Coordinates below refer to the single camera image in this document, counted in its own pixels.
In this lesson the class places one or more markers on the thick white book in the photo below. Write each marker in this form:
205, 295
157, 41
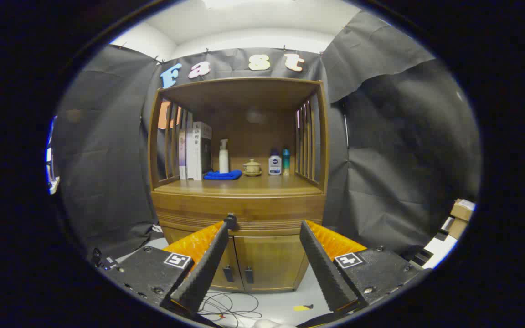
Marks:
197, 150

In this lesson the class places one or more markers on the wooden drawer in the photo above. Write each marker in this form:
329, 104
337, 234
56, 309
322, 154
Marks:
271, 207

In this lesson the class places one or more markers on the black drawer knob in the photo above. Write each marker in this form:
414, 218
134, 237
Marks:
230, 222

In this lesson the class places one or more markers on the teal slim bottle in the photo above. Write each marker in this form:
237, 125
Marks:
285, 161

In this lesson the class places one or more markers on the wooden countertop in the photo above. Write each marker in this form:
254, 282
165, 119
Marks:
262, 184

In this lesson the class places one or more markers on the yellow floor tape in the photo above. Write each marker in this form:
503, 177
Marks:
301, 308

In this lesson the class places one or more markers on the wooden cabinet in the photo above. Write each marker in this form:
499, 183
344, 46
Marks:
244, 98

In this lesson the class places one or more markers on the white lotion bottle blue cap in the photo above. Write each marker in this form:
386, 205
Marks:
275, 165

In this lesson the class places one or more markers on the beige lidded tea cup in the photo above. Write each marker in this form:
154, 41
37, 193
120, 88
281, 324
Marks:
252, 168

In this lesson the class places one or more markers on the wooden cabinet door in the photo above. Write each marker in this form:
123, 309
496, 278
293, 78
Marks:
276, 259
237, 255

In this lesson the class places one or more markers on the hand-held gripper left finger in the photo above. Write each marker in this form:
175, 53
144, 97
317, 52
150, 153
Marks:
205, 269

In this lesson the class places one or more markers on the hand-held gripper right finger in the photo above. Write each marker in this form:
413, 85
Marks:
326, 269

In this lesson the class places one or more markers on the blue folded cloth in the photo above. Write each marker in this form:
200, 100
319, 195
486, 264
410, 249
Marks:
221, 175

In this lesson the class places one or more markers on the cardboard box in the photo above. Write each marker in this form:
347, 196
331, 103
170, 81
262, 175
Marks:
462, 210

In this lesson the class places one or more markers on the white pump bottle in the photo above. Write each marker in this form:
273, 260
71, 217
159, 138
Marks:
223, 159

